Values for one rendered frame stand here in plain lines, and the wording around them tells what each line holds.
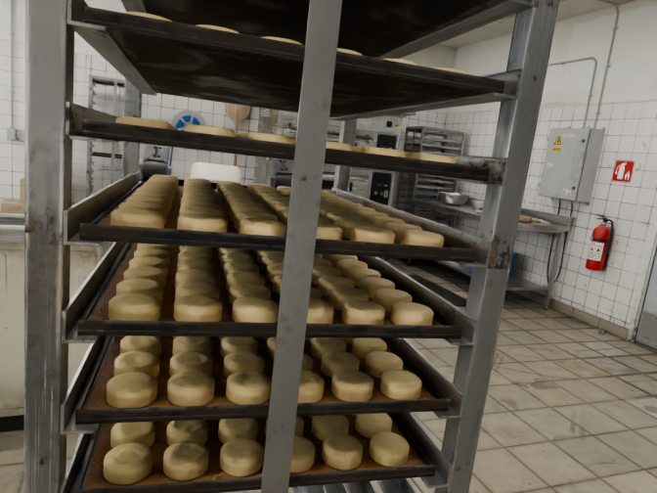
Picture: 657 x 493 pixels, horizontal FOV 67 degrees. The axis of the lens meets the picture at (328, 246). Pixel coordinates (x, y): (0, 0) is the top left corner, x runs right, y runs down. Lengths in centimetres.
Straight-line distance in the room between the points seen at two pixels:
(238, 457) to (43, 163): 37
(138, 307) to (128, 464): 18
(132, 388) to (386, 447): 31
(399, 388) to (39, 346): 38
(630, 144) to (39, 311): 512
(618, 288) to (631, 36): 230
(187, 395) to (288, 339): 12
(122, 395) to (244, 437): 18
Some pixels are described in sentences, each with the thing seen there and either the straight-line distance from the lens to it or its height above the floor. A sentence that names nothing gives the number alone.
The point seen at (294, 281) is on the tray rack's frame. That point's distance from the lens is 50.
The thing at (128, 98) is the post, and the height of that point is 138.
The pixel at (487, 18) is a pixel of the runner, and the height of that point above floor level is 149.
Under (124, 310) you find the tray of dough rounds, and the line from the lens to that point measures 52.
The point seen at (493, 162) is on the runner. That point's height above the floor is 133.
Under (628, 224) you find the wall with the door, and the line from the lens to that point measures 522.
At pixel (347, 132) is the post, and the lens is 112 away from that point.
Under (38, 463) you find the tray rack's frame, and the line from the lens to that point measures 57.
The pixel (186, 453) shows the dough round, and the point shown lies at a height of 97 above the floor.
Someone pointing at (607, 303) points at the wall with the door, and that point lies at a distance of 534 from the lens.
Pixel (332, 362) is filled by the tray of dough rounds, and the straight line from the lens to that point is 64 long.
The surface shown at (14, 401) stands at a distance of 255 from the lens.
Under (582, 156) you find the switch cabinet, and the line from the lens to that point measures 536.
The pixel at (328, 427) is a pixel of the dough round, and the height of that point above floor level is 97.
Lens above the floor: 132
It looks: 10 degrees down
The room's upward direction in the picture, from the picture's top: 7 degrees clockwise
